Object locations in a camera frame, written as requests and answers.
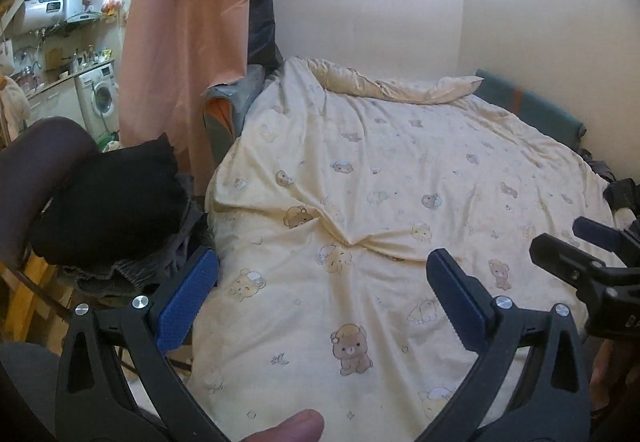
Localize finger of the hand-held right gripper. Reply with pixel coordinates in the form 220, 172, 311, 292
529, 233, 608, 304
572, 216, 640, 267

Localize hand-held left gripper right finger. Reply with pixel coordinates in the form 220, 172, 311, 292
415, 248, 593, 442

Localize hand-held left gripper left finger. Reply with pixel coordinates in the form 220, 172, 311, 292
54, 245, 231, 442

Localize black pants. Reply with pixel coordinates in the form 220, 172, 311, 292
30, 132, 188, 268

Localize person's left hand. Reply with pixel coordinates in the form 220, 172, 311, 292
239, 409, 325, 442

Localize pile of dark clothes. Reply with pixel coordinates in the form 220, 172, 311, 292
582, 147, 640, 223

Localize stack of grey clothes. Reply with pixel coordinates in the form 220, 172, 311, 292
55, 172, 216, 298

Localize cream bear print duvet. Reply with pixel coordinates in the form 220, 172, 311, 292
190, 55, 621, 442

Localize wooden stool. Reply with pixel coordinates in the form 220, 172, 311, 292
0, 252, 76, 343

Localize person's grey clothing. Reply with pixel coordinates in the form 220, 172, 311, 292
0, 342, 66, 442

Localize dark brown chair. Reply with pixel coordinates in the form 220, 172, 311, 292
0, 117, 101, 268

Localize white washing machine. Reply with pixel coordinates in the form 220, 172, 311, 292
75, 62, 121, 133

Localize white kitchen counter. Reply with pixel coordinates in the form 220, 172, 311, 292
10, 72, 91, 138

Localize pink curtain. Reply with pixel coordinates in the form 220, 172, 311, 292
120, 0, 251, 183

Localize white water heater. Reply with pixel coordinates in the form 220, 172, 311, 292
20, 0, 66, 36

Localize grey range hood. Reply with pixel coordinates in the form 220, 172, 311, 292
59, 0, 103, 26

